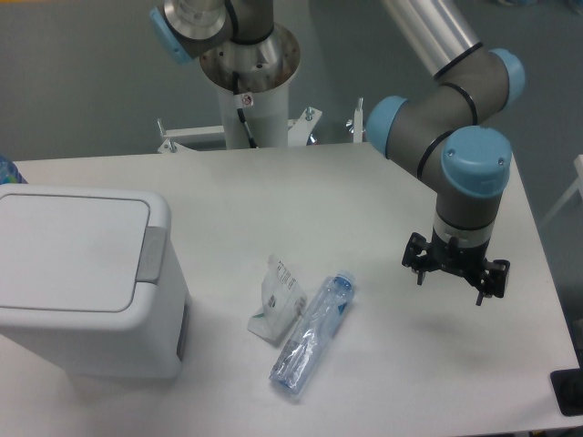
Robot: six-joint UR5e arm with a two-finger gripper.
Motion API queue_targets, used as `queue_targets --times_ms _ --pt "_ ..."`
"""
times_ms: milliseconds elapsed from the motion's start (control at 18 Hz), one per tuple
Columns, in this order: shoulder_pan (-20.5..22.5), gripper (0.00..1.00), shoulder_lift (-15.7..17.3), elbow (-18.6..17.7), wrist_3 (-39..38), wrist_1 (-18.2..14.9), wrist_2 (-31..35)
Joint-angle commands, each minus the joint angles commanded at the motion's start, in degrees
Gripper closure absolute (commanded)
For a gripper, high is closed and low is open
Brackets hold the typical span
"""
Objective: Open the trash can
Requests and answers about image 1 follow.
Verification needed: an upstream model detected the blue patterned object left edge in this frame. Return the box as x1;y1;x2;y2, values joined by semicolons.
0;155;27;185

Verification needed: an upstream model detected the white frame at right edge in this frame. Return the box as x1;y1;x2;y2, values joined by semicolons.
540;155;582;228

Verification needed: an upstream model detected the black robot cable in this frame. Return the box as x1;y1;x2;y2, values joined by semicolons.
231;70;259;149

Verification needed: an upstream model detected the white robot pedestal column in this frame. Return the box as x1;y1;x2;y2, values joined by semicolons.
199;24;301;124

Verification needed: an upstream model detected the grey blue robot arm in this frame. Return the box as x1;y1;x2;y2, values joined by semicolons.
149;1;525;299

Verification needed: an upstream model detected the white plastic pouch wrapper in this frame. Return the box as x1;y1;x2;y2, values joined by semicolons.
247;254;307;344

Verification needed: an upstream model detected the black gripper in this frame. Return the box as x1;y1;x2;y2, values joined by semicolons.
402;221;510;306

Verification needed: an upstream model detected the white trash can lid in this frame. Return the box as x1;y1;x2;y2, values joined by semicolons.
1;192;169;312

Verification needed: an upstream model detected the white trash can body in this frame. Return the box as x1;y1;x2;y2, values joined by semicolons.
1;184;191;378

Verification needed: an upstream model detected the crushed clear plastic bottle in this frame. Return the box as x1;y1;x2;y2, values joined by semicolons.
269;269;355;403

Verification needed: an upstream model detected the white pedestal base frame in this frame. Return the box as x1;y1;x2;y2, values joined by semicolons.
156;97;368;154

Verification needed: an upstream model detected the black device at table edge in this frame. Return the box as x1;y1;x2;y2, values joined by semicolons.
550;368;582;417

